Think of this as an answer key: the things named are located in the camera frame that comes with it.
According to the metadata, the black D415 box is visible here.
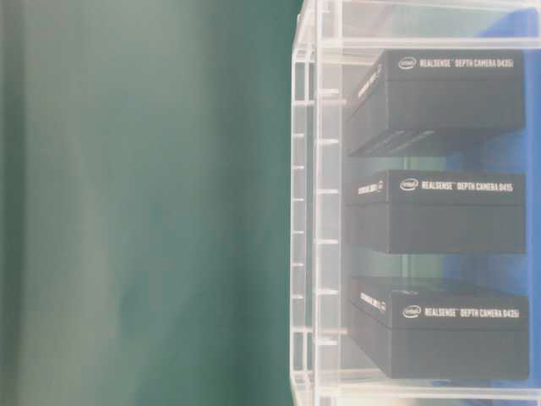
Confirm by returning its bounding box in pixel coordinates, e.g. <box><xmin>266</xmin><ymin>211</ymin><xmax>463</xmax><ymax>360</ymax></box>
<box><xmin>343</xmin><ymin>169</ymin><xmax>526</xmax><ymax>254</ymax></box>

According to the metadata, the green table cloth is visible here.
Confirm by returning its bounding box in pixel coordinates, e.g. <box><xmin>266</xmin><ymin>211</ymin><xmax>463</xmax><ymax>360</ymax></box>
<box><xmin>1</xmin><ymin>1</ymin><xmax>301</xmax><ymax>405</ymax></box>

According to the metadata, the clear plastic storage case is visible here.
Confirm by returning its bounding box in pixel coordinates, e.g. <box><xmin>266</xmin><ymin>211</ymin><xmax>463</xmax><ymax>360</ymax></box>
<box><xmin>289</xmin><ymin>1</ymin><xmax>540</xmax><ymax>405</ymax></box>

